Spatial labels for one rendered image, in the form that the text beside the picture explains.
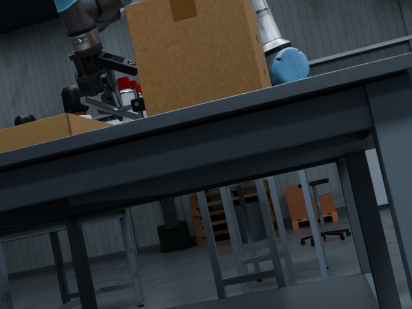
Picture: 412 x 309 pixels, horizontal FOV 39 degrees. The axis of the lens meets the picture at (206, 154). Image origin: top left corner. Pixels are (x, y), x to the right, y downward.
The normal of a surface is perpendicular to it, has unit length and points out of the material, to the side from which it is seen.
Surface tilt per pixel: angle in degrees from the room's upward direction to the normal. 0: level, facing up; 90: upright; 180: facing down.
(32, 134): 90
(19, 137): 90
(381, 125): 90
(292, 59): 97
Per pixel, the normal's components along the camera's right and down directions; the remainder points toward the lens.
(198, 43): -0.20, -0.04
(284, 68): 0.47, -0.05
